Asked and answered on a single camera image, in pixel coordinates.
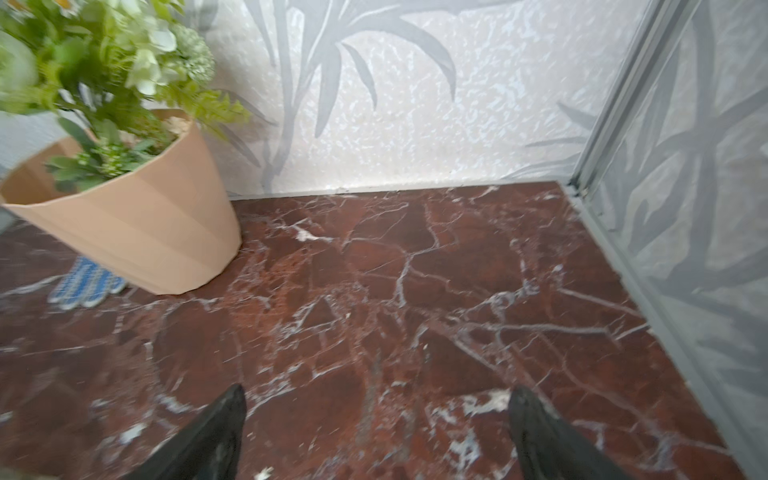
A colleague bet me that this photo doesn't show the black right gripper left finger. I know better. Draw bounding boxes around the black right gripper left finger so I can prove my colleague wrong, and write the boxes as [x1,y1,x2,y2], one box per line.
[125,384,247,480]

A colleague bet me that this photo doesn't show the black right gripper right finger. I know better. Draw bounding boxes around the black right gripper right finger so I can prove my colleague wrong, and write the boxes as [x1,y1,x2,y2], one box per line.
[508,385,630,479]

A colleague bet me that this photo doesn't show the blue dotted work glove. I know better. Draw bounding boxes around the blue dotted work glove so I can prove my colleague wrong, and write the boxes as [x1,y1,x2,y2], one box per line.
[47,256,127,311]

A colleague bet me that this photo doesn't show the beige plastic flower pot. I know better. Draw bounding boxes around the beige plastic flower pot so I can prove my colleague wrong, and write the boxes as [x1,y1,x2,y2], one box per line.
[1,125,241,295]

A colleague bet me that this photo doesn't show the green white artificial flowers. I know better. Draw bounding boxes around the green white artificial flowers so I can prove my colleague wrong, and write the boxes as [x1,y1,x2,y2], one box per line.
[1,1,250,193]

